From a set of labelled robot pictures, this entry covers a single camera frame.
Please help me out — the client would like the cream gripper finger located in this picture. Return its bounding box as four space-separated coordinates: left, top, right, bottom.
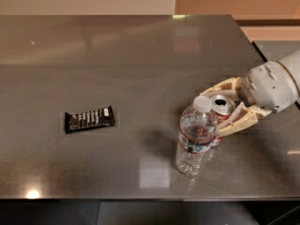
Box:
217 102 271 137
201 77 242 101

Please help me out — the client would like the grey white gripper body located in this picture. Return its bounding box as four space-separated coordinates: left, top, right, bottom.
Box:
241 61 299 113

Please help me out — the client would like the red coke can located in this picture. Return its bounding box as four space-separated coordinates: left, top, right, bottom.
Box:
211 95 235 124

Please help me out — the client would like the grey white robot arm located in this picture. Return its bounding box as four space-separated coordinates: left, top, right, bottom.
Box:
202 51 300 137

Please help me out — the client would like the clear plastic water bottle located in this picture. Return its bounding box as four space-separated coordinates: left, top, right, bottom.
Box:
175 96 218 178

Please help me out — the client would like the black snack bar wrapper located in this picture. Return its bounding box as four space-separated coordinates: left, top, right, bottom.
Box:
65 106 115 134

